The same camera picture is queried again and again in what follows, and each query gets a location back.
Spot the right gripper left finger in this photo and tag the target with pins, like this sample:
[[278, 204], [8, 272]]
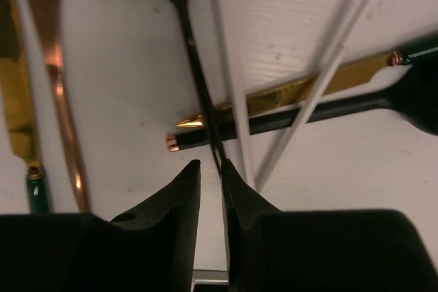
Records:
[[149, 247]]

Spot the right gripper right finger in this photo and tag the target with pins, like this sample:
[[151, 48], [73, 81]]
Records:
[[345, 250]]

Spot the copper knife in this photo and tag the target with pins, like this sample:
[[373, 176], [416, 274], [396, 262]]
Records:
[[47, 19]]

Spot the gold knife green handle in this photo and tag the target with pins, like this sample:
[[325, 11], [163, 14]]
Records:
[[19, 107]]

